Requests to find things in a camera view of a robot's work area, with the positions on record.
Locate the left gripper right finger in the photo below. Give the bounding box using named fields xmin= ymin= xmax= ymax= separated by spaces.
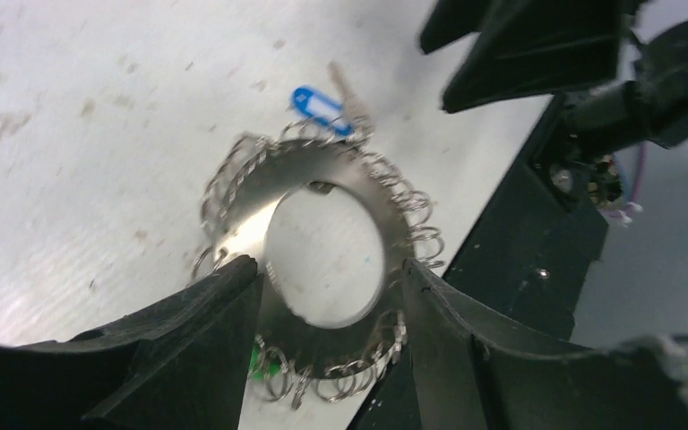
xmin=402 ymin=259 xmax=688 ymax=429

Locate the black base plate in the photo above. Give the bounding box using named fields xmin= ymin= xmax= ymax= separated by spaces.
xmin=351 ymin=96 xmax=607 ymax=429

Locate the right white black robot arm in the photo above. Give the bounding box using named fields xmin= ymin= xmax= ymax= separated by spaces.
xmin=418 ymin=1 xmax=688 ymax=159

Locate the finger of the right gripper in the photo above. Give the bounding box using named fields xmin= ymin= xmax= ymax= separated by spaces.
xmin=442 ymin=0 xmax=624 ymax=113
xmin=418 ymin=0 xmax=492 ymax=55

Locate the metal keyring chain loop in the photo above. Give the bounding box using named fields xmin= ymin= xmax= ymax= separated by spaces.
xmin=189 ymin=118 xmax=447 ymax=412

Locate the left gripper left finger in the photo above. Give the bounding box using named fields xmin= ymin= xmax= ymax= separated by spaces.
xmin=0 ymin=256 xmax=263 ymax=429

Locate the key with blue tag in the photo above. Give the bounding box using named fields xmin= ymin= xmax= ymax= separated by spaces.
xmin=290 ymin=61 xmax=375 ymax=143

